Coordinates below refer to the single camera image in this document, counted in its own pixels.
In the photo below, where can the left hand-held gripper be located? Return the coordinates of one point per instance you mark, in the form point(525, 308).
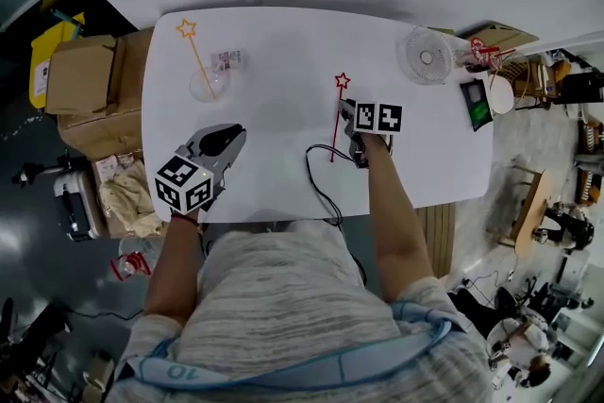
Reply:
point(184, 184)

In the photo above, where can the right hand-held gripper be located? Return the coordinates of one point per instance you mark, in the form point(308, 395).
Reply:
point(377, 118)

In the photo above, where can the red star wand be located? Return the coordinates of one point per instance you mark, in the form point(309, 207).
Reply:
point(334, 146)

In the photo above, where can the clear plastic cup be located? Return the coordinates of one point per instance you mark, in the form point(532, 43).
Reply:
point(210, 85)

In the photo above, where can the orange star wand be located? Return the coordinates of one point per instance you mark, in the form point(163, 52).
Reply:
point(200, 63)

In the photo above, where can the person's left forearm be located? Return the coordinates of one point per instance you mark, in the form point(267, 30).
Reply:
point(172, 269)

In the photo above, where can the person's right forearm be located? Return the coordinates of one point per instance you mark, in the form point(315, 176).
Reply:
point(401, 226)

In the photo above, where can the red patterned drink cup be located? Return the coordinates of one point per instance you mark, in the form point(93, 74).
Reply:
point(479, 49)

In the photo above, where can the dark drink cup red straw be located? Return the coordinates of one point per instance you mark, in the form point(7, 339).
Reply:
point(500, 61)

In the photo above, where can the small white desk fan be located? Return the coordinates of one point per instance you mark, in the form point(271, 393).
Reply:
point(427, 56)

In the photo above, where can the large cardboard box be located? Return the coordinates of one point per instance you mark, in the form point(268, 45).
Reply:
point(127, 108)

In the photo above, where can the beige cloth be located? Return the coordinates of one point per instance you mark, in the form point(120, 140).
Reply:
point(127, 198)

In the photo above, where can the long cardboard box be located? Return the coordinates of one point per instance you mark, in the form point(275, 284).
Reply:
point(106, 165)

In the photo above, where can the black device green screen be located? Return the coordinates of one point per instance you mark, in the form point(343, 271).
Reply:
point(476, 106)

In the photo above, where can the wooden slatted bench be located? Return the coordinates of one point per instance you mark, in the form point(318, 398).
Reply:
point(436, 240)

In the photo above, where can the flat cardboard box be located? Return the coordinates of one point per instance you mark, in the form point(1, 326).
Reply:
point(80, 75)

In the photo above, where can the silver hard case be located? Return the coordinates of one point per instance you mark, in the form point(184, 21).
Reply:
point(75, 207)

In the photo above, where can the person's grey striped shirt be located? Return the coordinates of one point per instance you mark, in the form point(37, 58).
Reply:
point(292, 297)

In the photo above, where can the thin cardboard box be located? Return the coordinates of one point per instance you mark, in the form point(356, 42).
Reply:
point(500, 35)

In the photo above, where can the black tripod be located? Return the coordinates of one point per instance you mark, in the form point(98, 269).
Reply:
point(38, 170)

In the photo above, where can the yellow bin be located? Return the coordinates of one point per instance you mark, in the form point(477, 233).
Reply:
point(40, 71)

